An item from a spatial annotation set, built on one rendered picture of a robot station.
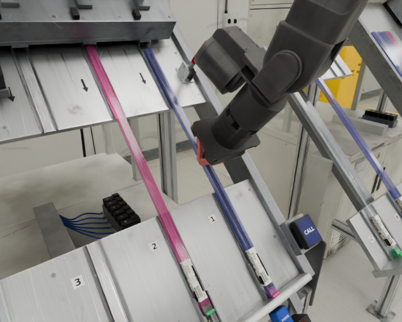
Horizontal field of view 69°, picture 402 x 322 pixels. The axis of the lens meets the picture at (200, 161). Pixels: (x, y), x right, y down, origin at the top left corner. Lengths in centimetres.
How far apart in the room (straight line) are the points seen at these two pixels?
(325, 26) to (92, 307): 41
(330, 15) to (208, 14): 242
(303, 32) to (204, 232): 32
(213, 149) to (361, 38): 93
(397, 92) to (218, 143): 88
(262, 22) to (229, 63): 117
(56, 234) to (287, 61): 65
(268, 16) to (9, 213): 128
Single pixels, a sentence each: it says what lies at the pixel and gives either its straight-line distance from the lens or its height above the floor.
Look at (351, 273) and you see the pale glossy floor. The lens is 171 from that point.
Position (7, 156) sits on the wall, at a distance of 230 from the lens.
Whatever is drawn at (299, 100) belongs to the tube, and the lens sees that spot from 67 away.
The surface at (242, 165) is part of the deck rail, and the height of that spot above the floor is 87.
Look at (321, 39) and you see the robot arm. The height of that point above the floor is 111.
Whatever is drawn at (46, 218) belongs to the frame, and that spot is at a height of 66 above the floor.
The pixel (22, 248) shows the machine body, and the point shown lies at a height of 62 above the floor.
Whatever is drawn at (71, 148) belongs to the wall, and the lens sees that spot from 235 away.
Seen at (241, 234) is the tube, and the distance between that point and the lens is 50.
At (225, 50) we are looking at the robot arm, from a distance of 39.
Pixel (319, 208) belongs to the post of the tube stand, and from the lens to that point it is 83.
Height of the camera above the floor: 112
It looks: 26 degrees down
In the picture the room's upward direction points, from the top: straight up
